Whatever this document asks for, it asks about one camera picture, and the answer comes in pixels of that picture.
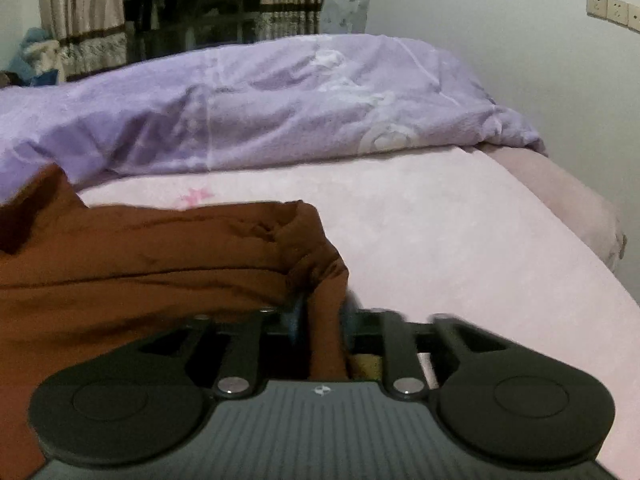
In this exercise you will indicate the brown jacket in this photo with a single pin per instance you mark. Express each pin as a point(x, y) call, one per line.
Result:
point(150, 270)

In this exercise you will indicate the pile of clothes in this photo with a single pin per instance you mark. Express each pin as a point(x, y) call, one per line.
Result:
point(32, 37)

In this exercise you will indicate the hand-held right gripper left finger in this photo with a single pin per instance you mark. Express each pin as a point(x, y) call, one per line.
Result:
point(240, 350)

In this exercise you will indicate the pink printed blanket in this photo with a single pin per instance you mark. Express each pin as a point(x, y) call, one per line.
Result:
point(450, 240)

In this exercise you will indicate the white cloth bag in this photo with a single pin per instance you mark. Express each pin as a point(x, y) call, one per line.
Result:
point(47, 57)

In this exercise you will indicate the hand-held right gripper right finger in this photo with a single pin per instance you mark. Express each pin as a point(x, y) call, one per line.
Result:
point(400, 355)

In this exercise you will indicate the mauve pillow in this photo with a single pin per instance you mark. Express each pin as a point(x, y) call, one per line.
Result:
point(565, 195)

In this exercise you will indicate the beige wall socket panel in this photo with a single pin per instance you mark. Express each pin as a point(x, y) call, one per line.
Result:
point(612, 10)

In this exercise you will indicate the purple duvet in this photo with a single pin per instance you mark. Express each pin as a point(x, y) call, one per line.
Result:
point(250, 110)

